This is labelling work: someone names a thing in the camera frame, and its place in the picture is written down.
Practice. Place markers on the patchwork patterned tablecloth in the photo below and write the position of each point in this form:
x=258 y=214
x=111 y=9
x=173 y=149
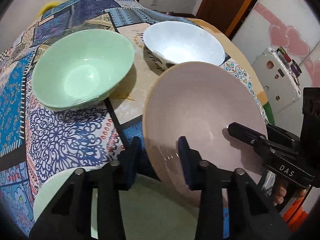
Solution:
x=38 y=142

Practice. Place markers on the green bowl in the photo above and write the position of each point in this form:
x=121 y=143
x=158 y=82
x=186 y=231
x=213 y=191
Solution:
x=81 y=68

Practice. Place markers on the yellow fuzzy object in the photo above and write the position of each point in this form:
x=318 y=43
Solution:
x=48 y=6

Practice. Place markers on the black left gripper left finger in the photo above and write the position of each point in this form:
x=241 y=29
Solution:
x=84 y=202

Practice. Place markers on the brown wooden door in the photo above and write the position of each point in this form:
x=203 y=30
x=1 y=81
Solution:
x=225 y=15

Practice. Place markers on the mint green plate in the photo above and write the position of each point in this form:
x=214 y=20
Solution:
x=149 y=209

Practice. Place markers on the pink bowl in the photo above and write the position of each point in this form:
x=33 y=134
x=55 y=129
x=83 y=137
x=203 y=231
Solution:
x=198 y=101

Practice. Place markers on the white bowl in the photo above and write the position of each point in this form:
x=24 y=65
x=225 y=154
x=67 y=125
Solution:
x=172 y=42

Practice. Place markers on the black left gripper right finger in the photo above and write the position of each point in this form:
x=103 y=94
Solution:
x=251 y=214

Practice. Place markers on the right hand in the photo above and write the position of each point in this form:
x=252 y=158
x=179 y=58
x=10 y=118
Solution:
x=280 y=189

